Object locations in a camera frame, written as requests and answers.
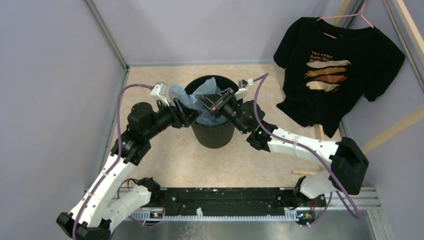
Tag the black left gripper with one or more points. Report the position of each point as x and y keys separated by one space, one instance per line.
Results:
x=182 y=116

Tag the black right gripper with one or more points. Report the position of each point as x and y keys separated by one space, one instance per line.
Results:
x=210 y=101

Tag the black plastic trash bin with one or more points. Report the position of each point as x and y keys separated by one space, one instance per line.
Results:
x=216 y=135

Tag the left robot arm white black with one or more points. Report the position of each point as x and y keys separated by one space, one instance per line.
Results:
x=97 y=214

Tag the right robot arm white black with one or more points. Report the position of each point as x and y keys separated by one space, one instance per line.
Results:
x=344 y=163

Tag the wooden stick on floor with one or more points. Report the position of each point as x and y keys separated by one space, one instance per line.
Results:
x=304 y=173

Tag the black printed t-shirt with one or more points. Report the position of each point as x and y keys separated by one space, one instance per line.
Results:
x=327 y=69

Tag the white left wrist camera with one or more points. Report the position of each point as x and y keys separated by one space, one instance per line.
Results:
x=159 y=93

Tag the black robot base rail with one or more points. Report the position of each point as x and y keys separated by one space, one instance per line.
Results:
x=240 y=204

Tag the pink wire clothes hanger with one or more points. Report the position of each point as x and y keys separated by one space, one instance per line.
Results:
x=347 y=13

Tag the wooden frame bar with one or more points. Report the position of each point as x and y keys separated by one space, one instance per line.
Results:
x=400 y=126

